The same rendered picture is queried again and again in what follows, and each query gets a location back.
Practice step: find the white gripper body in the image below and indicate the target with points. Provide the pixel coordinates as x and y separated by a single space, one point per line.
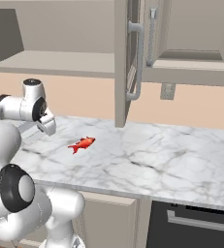
48 124

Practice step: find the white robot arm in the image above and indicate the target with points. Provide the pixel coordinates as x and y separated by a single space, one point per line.
6 197

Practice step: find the red raw fish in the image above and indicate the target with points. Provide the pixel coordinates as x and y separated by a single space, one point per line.
84 142

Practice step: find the beige open cabinet door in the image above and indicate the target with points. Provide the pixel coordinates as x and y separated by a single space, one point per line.
120 64

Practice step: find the beige base cabinet door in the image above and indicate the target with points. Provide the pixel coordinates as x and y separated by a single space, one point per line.
107 223

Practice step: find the beige panelled cabinet door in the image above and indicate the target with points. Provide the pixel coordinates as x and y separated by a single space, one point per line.
194 29

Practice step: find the dark grey range hood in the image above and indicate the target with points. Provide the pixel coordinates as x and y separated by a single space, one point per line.
2 38

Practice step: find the black dishwasher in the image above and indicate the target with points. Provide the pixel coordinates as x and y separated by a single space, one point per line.
187 234

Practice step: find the beige open wall cabinet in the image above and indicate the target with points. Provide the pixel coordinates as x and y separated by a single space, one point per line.
58 63

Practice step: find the grey wall outlet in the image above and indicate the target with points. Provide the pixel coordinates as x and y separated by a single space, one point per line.
167 91

